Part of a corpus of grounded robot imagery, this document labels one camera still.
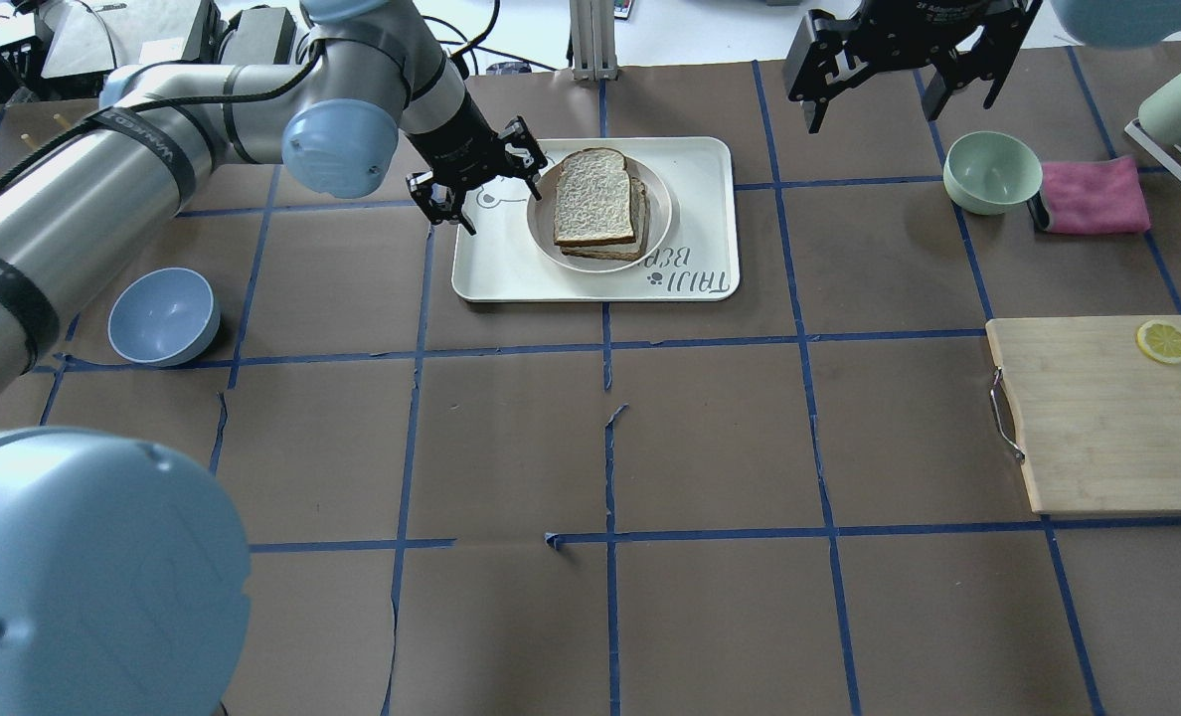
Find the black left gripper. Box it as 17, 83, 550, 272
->
406, 99, 549, 236

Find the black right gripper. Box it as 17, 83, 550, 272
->
784, 1, 1042, 134

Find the cream round plate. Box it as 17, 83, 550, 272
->
524, 147, 677, 273

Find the bread slice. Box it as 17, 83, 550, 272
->
554, 148, 631, 246
559, 176, 651, 262

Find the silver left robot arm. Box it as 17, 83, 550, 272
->
0, 1, 547, 715

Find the light green bowl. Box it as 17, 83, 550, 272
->
942, 131, 1044, 216

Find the pink cloth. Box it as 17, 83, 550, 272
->
1027, 155, 1151, 236

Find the cream rectangular bear tray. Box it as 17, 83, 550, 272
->
451, 136, 742, 302

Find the black power adapter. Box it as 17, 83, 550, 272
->
215, 6, 298, 67

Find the blue bowl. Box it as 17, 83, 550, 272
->
107, 267, 222, 367

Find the lemon slice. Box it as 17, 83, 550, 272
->
1135, 320, 1181, 364

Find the wooden cutting board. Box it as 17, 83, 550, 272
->
985, 314, 1181, 515

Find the wooden cup rack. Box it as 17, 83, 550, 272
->
0, 104, 86, 169

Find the black computer box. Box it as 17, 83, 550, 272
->
38, 1, 226, 82

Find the aluminium frame post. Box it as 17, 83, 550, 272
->
569, 1, 619, 82

